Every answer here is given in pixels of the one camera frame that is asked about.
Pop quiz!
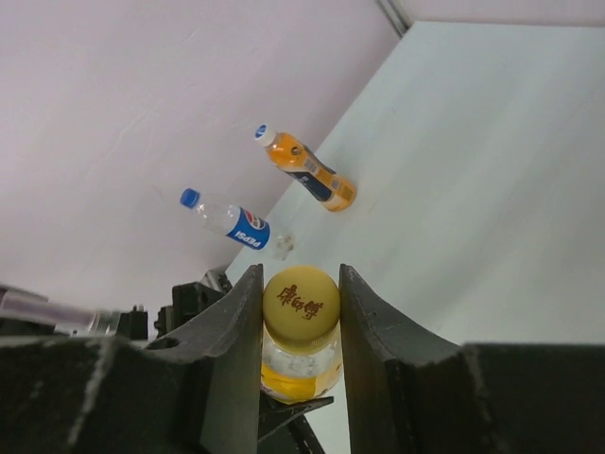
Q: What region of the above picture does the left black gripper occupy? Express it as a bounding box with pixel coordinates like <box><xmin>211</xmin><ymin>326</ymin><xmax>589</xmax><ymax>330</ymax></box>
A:
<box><xmin>117</xmin><ymin>281</ymin><xmax>334</xmax><ymax>445</ymax></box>

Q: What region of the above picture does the orange drink bottle white cap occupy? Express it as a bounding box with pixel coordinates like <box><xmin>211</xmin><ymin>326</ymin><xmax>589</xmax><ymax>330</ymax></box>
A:
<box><xmin>254</xmin><ymin>124</ymin><xmax>356</xmax><ymax>212</ymax></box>

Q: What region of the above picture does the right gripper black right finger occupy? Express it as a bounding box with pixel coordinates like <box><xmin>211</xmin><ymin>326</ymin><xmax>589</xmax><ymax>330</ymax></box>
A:
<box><xmin>339</xmin><ymin>265</ymin><xmax>604</xmax><ymax>453</ymax></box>

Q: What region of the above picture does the left aluminium frame post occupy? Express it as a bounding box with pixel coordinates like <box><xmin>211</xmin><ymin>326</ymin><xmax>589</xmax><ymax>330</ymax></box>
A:
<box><xmin>374</xmin><ymin>0</ymin><xmax>413</xmax><ymax>38</ymax></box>

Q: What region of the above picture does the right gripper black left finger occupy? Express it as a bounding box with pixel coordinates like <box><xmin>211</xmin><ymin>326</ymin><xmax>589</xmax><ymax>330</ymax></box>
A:
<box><xmin>1</xmin><ymin>265</ymin><xmax>264</xmax><ymax>453</ymax></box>

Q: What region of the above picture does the yellow honey pomelo bottle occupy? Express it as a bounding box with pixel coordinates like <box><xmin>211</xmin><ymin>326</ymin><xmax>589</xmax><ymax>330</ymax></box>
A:
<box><xmin>261</xmin><ymin>266</ymin><xmax>343</xmax><ymax>404</ymax></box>

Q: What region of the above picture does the clear pepsi bottle blue cap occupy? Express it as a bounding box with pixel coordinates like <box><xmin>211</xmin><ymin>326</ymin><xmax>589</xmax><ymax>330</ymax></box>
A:
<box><xmin>180</xmin><ymin>188</ymin><xmax>294</xmax><ymax>260</ymax></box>

